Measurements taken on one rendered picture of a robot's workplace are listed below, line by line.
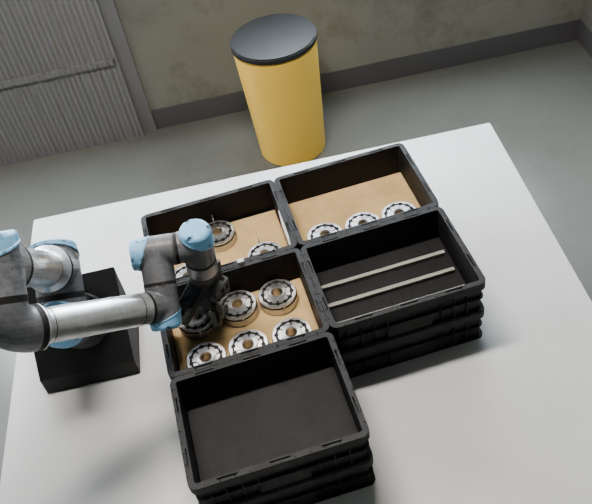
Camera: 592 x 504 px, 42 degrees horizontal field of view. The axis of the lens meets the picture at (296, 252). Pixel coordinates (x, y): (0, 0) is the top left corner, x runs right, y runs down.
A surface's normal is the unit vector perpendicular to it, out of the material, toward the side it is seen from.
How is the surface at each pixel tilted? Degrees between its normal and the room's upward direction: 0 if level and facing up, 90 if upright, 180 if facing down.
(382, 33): 90
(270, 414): 0
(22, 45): 90
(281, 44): 0
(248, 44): 0
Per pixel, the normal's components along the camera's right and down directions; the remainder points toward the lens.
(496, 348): -0.15, -0.69
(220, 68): 0.15, 0.69
